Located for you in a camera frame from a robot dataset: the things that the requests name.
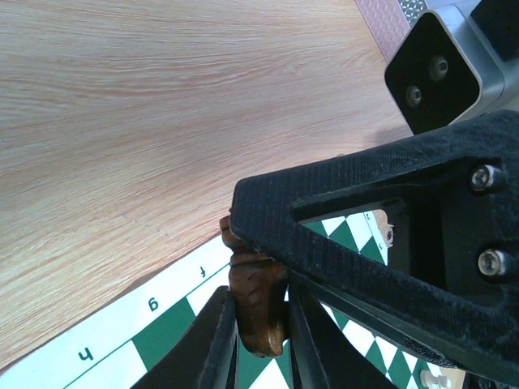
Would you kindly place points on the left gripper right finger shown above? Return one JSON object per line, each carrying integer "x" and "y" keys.
{"x": 320, "y": 355}

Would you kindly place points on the green white chess board mat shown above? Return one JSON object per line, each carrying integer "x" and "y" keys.
{"x": 116, "y": 346}

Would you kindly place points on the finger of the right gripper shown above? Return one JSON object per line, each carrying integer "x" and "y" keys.
{"x": 416, "y": 241}

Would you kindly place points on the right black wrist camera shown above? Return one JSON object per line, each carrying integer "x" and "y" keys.
{"x": 443, "y": 71}

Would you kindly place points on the dark brown knight piece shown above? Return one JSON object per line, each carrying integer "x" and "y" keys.
{"x": 258, "y": 285}

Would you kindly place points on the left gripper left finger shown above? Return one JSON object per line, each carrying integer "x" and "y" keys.
{"x": 207, "y": 354}

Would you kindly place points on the light wooden chess piece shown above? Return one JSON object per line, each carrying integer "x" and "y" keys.
{"x": 429, "y": 380}
{"x": 385, "y": 227}

